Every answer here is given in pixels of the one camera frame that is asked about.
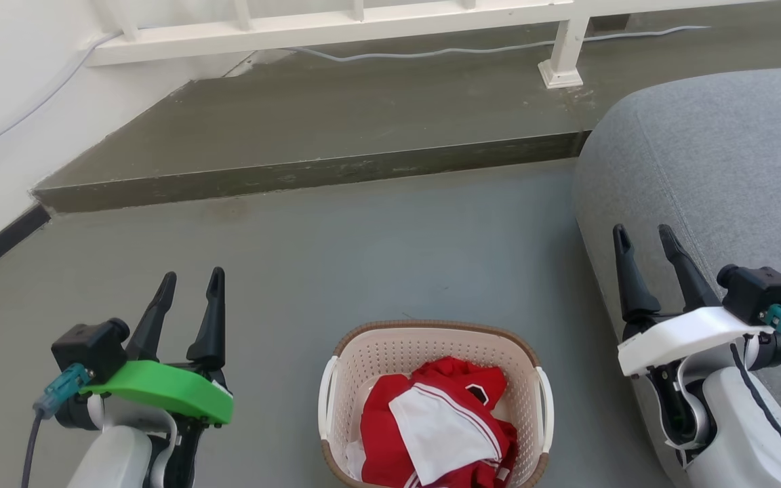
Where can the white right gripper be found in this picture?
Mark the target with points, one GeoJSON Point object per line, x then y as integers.
{"type": "Point", "coordinates": [682, 335]}

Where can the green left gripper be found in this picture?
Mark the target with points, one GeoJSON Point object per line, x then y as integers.
{"type": "Point", "coordinates": [160, 390]}

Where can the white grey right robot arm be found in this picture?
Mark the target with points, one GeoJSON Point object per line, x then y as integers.
{"type": "Point", "coordinates": [736, 427]}

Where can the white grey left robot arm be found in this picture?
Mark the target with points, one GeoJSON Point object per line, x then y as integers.
{"type": "Point", "coordinates": [116, 454]}

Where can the beige plastic laundry basket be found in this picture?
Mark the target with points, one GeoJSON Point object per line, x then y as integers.
{"type": "Point", "coordinates": [377, 356]}

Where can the grey fabric sofa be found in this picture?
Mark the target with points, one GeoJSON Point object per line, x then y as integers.
{"type": "Point", "coordinates": [702, 149]}

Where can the grey concrete raised step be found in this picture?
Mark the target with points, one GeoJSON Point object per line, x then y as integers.
{"type": "Point", "coordinates": [336, 122]}

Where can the white garment with red stripes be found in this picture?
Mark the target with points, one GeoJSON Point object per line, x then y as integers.
{"type": "Point", "coordinates": [438, 430]}

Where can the white railing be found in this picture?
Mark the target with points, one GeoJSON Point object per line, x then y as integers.
{"type": "Point", "coordinates": [323, 30]}

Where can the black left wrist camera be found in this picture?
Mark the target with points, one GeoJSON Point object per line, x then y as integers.
{"type": "Point", "coordinates": [89, 349]}

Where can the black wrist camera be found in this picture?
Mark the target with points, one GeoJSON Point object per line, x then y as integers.
{"type": "Point", "coordinates": [89, 349]}
{"type": "Point", "coordinates": [760, 291]}

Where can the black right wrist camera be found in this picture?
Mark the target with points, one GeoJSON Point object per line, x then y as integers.
{"type": "Point", "coordinates": [760, 291]}

